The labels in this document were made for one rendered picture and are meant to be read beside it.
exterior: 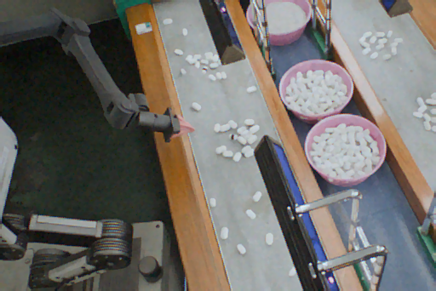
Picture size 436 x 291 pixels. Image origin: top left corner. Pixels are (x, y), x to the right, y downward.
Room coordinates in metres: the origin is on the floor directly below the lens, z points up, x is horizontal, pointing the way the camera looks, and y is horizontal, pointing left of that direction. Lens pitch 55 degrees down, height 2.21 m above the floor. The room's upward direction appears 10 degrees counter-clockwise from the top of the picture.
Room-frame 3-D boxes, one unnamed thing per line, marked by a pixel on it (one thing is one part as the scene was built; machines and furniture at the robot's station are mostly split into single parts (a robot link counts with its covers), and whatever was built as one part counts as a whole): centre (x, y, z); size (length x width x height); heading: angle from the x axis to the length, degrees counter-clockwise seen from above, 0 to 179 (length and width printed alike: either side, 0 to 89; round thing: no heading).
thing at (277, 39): (1.68, -0.16, 0.72); 0.27 x 0.27 x 0.10
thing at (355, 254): (0.51, -0.14, 0.90); 0.20 x 0.19 x 0.45; 9
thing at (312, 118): (1.24, -0.23, 0.72); 0.27 x 0.27 x 0.10
